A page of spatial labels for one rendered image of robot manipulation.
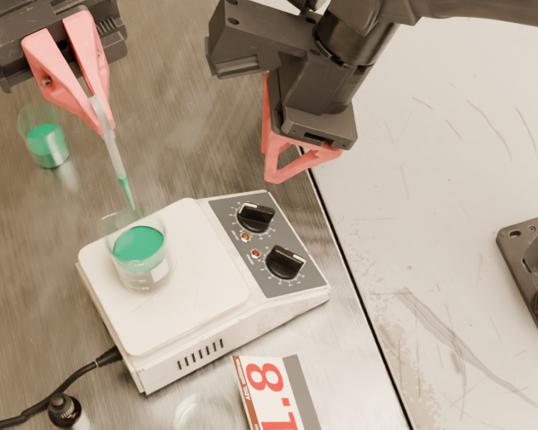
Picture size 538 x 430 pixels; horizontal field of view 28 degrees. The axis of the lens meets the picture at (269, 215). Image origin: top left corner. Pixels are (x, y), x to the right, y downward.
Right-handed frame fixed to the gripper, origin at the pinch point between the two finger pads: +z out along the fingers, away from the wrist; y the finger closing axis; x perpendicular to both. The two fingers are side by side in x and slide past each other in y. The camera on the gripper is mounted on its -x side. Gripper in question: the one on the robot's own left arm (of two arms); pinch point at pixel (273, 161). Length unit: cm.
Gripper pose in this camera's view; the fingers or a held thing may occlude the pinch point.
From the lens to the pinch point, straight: 96.4
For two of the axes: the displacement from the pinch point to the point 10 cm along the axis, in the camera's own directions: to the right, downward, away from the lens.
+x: 9.1, 2.3, 3.4
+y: 0.6, 7.4, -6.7
